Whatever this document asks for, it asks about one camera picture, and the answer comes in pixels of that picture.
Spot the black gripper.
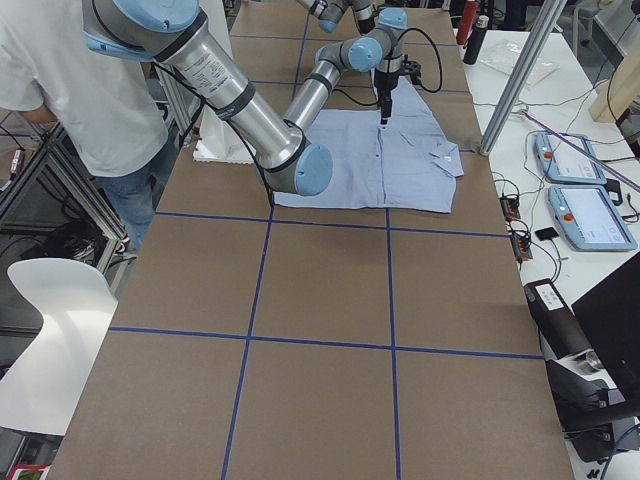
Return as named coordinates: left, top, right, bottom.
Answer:
left=374, top=69, right=399, bottom=125

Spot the light blue striped shirt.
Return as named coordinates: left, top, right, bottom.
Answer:
left=275, top=78, right=463, bottom=214

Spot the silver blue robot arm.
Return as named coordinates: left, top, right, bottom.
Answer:
left=297, top=0, right=376, bottom=34
left=82, top=1, right=407, bottom=196

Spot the black bottle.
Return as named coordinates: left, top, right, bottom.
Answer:
left=462, top=15, right=489, bottom=65

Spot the clear plastic bag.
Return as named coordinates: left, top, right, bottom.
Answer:
left=478, top=39, right=560, bottom=90

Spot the red bottle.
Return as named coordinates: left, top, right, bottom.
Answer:
left=456, top=0, right=478, bottom=46

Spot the red circuit board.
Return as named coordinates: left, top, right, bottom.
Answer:
left=499, top=196, right=521, bottom=221

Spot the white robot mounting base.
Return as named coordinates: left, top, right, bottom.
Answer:
left=194, top=0, right=252, bottom=164

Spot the blue teach pendant far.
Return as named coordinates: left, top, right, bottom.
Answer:
left=533, top=131, right=607, bottom=186

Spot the blue teach pendant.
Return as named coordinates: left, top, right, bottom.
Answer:
left=547, top=185, right=637, bottom=252
left=533, top=131, right=607, bottom=186

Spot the blue teach pendant near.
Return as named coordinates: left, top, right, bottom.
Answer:
left=547, top=185, right=637, bottom=252

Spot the person in white shirt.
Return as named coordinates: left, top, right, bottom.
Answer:
left=1, top=1, right=178, bottom=249

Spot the black laptop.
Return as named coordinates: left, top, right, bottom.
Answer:
left=572, top=255, right=639, bottom=399

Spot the black monitor stand device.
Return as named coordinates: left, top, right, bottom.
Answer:
left=524, top=279, right=639, bottom=462

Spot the white chair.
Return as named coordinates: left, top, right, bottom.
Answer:
left=1, top=258, right=118, bottom=436

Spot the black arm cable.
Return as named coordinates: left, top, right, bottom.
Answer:
left=332, top=27, right=444, bottom=107

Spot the grey aluminium frame post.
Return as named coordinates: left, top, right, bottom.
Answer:
left=479, top=0, right=566, bottom=156

